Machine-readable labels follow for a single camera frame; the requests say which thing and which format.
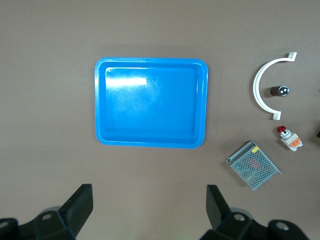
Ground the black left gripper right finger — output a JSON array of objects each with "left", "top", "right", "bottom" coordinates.
[{"left": 199, "top": 184, "right": 311, "bottom": 240}]

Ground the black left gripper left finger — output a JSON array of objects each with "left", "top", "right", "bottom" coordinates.
[{"left": 0, "top": 183, "right": 94, "bottom": 240}]

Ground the black knob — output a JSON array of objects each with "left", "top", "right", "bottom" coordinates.
[{"left": 269, "top": 85, "right": 290, "bottom": 97}]

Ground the metal mesh power supply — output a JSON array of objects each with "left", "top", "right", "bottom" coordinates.
[{"left": 225, "top": 140, "right": 283, "bottom": 191}]

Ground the red pilot lamp orange body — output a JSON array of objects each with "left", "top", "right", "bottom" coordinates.
[{"left": 276, "top": 125, "right": 305, "bottom": 152}]

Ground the brown table mat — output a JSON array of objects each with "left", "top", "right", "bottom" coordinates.
[{"left": 0, "top": 0, "right": 320, "bottom": 240}]

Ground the blue plastic tray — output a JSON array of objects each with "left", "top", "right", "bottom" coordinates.
[{"left": 94, "top": 57, "right": 209, "bottom": 150}]

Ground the large white pipe clamp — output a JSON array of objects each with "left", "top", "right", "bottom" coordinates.
[{"left": 252, "top": 51, "right": 298, "bottom": 121}]

